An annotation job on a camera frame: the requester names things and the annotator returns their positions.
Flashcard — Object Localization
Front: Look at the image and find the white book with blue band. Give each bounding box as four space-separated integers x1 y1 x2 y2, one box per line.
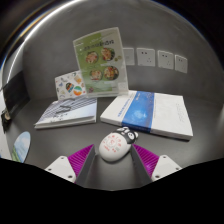
99 89 194 141

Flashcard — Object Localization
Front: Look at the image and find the round landscape-print mouse pad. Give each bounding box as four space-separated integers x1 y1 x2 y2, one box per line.
11 130 32 164

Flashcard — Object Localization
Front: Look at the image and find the white card with colourful stickers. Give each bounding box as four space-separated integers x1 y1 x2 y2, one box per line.
54 69 88 101

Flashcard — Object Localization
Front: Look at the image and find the black flat panel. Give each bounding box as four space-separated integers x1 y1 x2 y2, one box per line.
1 69 31 116

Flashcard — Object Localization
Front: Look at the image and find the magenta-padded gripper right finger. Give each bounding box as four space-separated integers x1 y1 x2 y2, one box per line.
129 143 183 187

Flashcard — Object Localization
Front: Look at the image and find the grey striped cover book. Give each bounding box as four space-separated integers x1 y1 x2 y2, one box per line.
33 96 98 130

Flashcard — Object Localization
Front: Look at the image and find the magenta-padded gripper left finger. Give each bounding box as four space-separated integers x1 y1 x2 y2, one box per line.
44 143 98 188

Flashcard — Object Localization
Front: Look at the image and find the white panda-print computer mouse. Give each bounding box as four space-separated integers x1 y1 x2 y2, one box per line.
98 126 139 163

